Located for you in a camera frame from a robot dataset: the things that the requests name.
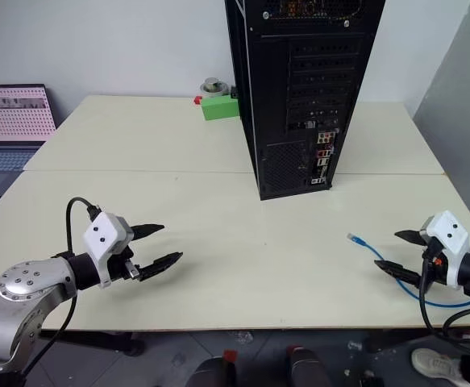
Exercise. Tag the dark rounded shape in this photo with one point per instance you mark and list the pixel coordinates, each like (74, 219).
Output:
(214, 373)
(309, 367)

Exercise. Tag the green rectangular box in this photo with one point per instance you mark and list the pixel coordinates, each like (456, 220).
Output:
(220, 108)

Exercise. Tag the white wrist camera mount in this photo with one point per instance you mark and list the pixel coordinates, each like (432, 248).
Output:
(450, 238)
(102, 234)

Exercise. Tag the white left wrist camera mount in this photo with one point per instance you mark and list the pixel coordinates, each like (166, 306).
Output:
(102, 234)

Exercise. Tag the white sneaker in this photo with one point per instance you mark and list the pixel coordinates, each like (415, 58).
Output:
(434, 363)

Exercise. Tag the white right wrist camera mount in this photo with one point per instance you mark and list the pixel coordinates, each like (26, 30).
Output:
(450, 238)

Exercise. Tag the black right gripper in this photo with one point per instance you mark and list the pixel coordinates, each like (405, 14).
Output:
(434, 274)

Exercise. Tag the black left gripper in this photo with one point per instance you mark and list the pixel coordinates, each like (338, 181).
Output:
(118, 266)

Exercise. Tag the grey open laptop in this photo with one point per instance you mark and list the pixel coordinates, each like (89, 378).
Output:
(11, 117)

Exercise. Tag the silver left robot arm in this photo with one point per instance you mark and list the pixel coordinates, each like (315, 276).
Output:
(21, 282)

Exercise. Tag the black computer tower case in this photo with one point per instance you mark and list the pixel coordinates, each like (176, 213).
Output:
(299, 121)

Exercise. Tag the grey partition panel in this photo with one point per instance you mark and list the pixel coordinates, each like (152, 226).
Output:
(460, 101)

